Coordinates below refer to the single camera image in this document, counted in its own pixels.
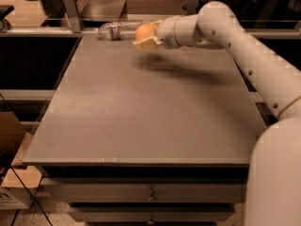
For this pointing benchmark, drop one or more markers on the right metal bracket post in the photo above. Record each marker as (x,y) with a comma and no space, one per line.
(192,6)

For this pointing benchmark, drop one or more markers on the upper drawer with knob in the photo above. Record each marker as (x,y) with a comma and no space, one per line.
(84,190)

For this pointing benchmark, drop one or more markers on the lower drawer with knob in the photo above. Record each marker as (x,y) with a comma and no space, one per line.
(153,213)

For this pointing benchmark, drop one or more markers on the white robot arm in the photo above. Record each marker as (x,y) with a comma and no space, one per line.
(273,190)

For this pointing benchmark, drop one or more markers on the orange fruit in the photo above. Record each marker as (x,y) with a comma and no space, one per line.
(145,31)

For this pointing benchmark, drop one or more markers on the cardboard box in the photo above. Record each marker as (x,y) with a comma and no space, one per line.
(18,183)

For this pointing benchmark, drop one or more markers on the grey metal drawer cabinet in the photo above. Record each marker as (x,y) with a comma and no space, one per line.
(180,116)

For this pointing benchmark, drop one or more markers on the metal bracket post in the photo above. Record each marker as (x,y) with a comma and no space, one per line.
(73,16)
(192,6)

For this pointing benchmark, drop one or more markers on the drawer with knob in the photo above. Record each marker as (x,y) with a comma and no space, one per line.
(153,213)
(84,190)

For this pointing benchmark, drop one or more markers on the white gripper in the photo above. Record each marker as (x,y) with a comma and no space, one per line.
(166,31)

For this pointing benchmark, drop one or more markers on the left metal bracket post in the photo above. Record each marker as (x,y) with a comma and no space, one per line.
(73,16)

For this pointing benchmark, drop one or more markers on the clear plastic water bottle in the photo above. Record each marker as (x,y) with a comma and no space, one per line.
(120,30)

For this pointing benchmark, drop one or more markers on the black office chair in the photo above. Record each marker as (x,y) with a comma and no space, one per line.
(253,10)

